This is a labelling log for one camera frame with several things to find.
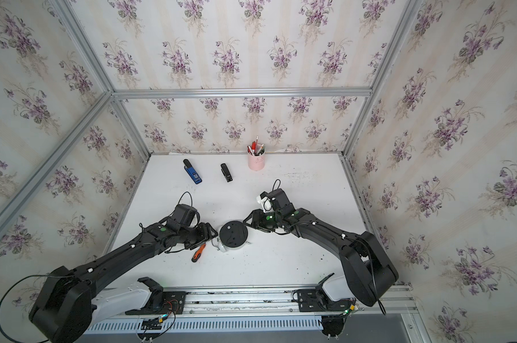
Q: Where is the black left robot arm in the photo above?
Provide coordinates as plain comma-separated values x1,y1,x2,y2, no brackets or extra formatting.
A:
28,218,218,342

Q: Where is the blue black stapler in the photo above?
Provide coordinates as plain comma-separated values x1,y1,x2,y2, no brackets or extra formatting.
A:
183,159,202,184

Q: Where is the pink pen cup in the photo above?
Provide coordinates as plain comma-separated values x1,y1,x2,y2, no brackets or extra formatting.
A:
247,153,265,172

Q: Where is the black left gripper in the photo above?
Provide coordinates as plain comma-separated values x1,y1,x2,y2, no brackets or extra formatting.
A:
177,221,221,250

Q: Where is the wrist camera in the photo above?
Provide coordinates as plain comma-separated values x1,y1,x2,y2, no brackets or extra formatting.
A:
256,188,291,213
171,204,201,227

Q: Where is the orange handled screwdriver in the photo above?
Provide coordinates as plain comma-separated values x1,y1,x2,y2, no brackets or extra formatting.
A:
191,243,206,263

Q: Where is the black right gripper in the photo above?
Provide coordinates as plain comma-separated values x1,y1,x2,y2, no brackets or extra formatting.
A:
240,209,283,232

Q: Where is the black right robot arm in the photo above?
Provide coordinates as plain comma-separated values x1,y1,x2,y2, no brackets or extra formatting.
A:
243,208,399,314

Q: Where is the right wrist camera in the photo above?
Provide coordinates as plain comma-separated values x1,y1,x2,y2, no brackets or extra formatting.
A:
256,188,291,213

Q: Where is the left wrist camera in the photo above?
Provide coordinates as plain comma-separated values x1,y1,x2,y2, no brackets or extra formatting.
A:
171,204,201,227

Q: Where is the aluminium front rail frame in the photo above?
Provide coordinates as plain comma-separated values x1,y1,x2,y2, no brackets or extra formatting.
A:
92,285,418,323

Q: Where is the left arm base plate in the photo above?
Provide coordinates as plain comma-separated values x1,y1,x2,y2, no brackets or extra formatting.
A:
124,277,187,315

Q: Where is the white twin-bell alarm clock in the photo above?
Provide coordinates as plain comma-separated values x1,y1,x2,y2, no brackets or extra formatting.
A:
211,221,249,252

